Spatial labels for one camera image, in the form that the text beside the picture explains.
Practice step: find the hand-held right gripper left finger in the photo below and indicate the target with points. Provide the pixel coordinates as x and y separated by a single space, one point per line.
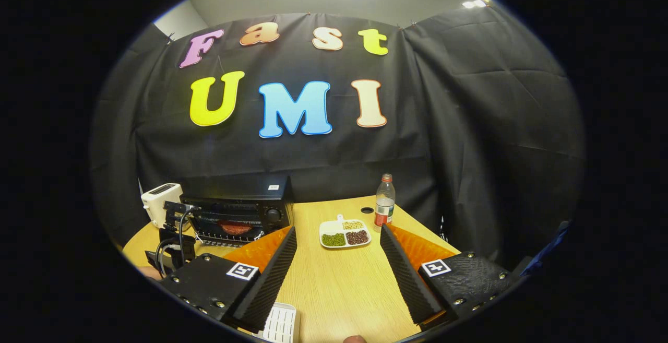
271 280

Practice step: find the clear bottle with red label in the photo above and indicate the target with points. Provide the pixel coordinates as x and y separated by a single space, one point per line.
384 210

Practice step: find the white divided plate of beans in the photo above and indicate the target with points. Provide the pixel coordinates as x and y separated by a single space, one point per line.
344 238

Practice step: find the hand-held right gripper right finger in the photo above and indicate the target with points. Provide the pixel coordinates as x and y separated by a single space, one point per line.
404 275

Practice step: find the white toaster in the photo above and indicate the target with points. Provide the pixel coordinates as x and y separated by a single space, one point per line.
159 202

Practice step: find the ceiling light panel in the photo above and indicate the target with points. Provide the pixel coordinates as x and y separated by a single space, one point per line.
474 3

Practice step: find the dark blue cloth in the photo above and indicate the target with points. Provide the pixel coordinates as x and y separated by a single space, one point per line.
548 249

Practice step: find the black electric oven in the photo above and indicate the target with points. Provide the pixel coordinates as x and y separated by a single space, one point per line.
240 189

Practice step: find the white ribbed tray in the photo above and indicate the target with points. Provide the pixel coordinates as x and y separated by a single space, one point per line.
282 324

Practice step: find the black backdrop cloth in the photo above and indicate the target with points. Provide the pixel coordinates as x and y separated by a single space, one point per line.
469 150

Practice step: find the red meat piece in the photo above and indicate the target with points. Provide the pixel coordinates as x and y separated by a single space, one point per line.
235 227

